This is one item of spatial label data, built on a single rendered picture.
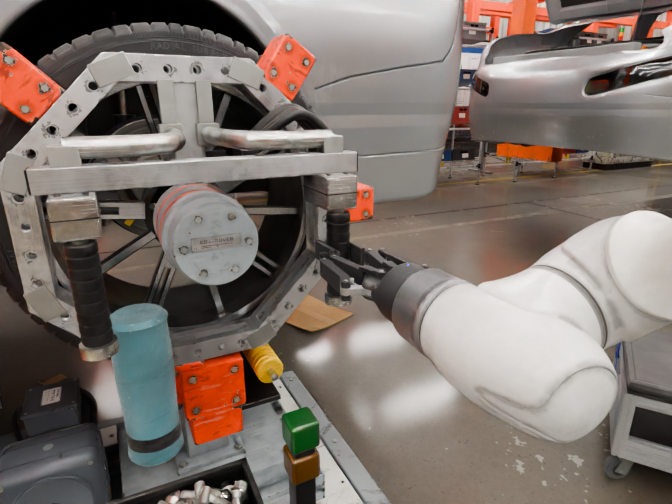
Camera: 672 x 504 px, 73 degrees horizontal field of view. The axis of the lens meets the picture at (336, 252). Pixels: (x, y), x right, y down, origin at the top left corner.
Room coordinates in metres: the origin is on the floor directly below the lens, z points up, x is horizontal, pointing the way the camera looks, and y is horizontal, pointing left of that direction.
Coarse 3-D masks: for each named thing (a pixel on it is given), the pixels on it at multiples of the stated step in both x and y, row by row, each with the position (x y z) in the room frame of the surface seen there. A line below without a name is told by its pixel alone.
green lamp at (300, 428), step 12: (300, 408) 0.51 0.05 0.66; (288, 420) 0.49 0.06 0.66; (300, 420) 0.48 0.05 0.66; (312, 420) 0.48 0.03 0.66; (288, 432) 0.47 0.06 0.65; (300, 432) 0.47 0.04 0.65; (312, 432) 0.48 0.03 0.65; (288, 444) 0.48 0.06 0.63; (300, 444) 0.47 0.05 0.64; (312, 444) 0.48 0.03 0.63
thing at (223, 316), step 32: (224, 96) 0.90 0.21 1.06; (160, 192) 0.87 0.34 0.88; (224, 192) 0.89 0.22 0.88; (288, 192) 1.02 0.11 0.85; (288, 224) 1.00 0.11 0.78; (64, 256) 0.81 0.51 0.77; (128, 256) 0.81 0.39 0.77; (160, 256) 0.84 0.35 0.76; (256, 256) 1.06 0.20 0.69; (288, 256) 0.94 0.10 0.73; (128, 288) 0.95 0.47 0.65; (160, 288) 1.02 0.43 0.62; (192, 288) 1.03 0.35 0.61; (224, 288) 0.99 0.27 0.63; (256, 288) 0.93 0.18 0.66; (192, 320) 0.86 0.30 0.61; (224, 320) 0.86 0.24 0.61
